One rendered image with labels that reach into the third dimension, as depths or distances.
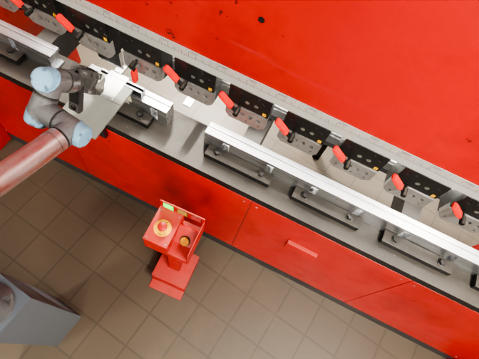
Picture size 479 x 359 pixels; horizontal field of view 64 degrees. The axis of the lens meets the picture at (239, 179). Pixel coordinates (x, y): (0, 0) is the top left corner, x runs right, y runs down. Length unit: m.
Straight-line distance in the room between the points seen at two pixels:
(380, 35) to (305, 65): 0.22
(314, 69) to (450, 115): 0.35
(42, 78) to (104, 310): 1.43
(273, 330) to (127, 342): 0.81
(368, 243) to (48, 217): 1.82
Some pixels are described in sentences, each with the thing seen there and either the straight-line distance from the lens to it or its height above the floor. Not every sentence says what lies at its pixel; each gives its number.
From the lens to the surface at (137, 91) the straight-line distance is 1.64.
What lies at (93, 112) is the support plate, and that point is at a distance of 1.60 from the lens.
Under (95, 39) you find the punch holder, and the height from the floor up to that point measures 1.24.
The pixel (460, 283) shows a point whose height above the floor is 0.88.
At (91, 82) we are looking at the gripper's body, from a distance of 1.46.
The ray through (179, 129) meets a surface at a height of 0.88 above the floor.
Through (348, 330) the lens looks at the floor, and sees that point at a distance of 2.50.
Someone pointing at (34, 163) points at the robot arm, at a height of 1.28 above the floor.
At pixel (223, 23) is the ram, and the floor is 1.55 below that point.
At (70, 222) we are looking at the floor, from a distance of 2.51.
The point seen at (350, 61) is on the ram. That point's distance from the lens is 1.01.
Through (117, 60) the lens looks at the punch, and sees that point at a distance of 1.57.
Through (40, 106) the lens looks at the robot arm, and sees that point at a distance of 1.33.
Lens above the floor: 2.30
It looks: 64 degrees down
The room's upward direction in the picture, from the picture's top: 18 degrees clockwise
